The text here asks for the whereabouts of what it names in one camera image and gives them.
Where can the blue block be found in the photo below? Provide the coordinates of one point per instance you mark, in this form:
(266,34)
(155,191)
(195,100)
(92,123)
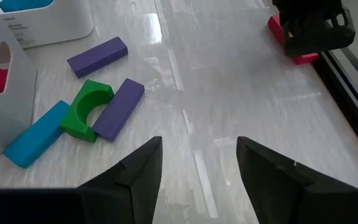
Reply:
(23,4)
(36,135)

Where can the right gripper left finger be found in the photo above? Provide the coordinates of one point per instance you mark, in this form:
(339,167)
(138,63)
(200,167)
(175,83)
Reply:
(129,186)

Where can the green arch block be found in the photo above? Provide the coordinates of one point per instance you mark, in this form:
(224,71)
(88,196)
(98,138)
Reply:
(73,123)

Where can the white plastic bin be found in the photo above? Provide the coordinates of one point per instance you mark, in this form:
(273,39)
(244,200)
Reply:
(57,25)

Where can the red block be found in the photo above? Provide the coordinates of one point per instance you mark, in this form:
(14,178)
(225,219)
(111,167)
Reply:
(304,59)
(0,81)

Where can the purple block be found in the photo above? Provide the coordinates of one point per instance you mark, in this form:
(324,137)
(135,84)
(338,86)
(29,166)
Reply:
(118,110)
(98,57)

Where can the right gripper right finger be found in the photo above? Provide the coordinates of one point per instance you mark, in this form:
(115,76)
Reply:
(269,186)

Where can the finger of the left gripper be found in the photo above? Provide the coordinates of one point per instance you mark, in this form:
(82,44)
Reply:
(309,37)

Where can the grey plastic bin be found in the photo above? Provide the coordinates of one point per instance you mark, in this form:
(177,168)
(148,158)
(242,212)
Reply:
(8,124)

